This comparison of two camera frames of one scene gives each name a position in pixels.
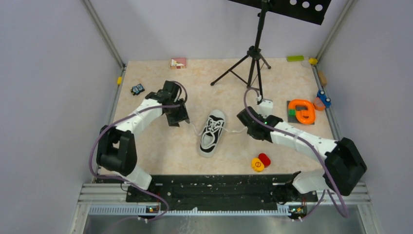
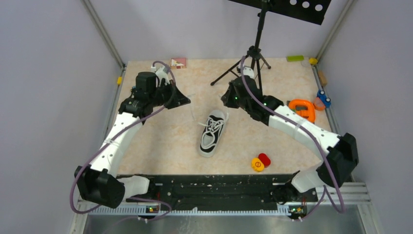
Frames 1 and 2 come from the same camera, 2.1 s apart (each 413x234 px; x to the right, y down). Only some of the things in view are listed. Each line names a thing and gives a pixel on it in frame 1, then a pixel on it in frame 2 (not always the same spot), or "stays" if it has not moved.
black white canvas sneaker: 211,134 stays
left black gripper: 182,115 → 179,99
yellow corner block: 312,61 stays
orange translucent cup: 318,105 stays
